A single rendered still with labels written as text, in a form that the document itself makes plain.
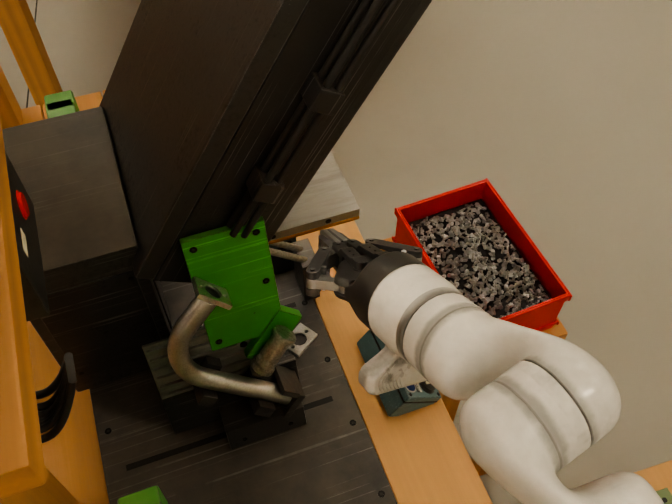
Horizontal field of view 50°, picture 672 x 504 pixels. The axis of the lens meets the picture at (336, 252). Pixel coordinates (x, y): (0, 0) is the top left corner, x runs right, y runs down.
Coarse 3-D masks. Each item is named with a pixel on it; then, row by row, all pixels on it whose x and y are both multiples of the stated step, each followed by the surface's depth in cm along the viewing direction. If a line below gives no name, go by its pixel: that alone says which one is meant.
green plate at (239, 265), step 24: (192, 240) 94; (216, 240) 95; (240, 240) 97; (264, 240) 98; (192, 264) 96; (216, 264) 98; (240, 264) 99; (264, 264) 100; (240, 288) 102; (264, 288) 103; (216, 312) 103; (240, 312) 104; (264, 312) 106; (216, 336) 105; (240, 336) 107
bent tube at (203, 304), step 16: (208, 288) 99; (224, 288) 100; (192, 304) 98; (208, 304) 97; (224, 304) 97; (192, 320) 98; (176, 336) 99; (192, 336) 100; (176, 352) 100; (176, 368) 102; (192, 368) 103; (208, 368) 107; (192, 384) 105; (208, 384) 106; (224, 384) 107; (240, 384) 109; (256, 384) 110; (272, 384) 113; (272, 400) 113; (288, 400) 114
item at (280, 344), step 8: (280, 328) 107; (288, 328) 108; (272, 336) 107; (280, 336) 105; (288, 336) 107; (272, 344) 106; (280, 344) 106; (288, 344) 106; (264, 352) 107; (272, 352) 107; (280, 352) 107; (256, 360) 108; (264, 360) 107; (272, 360) 107; (256, 368) 108; (264, 368) 108; (272, 368) 108
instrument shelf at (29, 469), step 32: (0, 128) 73; (0, 160) 68; (0, 192) 64; (0, 224) 62; (0, 256) 59; (0, 288) 58; (0, 320) 56; (0, 352) 54; (0, 384) 53; (32, 384) 56; (0, 416) 51; (32, 416) 53; (0, 448) 50; (32, 448) 51; (0, 480) 49; (32, 480) 51
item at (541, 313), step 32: (448, 192) 146; (480, 192) 150; (416, 224) 147; (448, 224) 146; (480, 224) 147; (512, 224) 142; (448, 256) 140; (480, 256) 140; (512, 256) 141; (480, 288) 136; (512, 288) 136; (544, 288) 137; (512, 320) 129; (544, 320) 136
